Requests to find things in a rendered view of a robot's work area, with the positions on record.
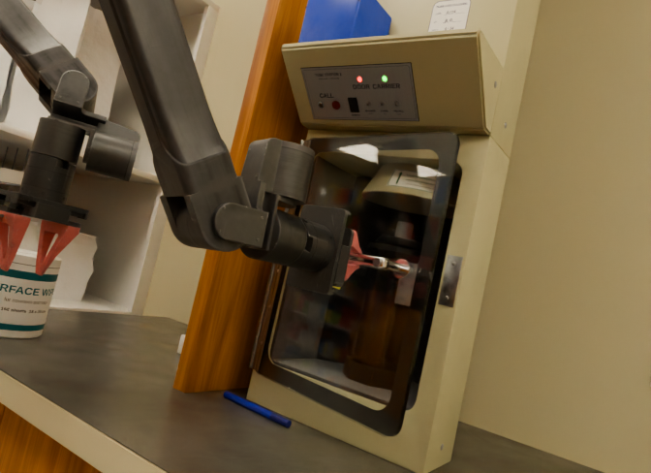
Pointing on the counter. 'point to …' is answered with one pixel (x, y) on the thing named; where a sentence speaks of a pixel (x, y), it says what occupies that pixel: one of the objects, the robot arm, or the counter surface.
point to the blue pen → (258, 409)
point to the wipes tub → (25, 296)
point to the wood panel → (192, 359)
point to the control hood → (474, 60)
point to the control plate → (345, 88)
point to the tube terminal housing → (492, 3)
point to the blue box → (343, 15)
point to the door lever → (380, 264)
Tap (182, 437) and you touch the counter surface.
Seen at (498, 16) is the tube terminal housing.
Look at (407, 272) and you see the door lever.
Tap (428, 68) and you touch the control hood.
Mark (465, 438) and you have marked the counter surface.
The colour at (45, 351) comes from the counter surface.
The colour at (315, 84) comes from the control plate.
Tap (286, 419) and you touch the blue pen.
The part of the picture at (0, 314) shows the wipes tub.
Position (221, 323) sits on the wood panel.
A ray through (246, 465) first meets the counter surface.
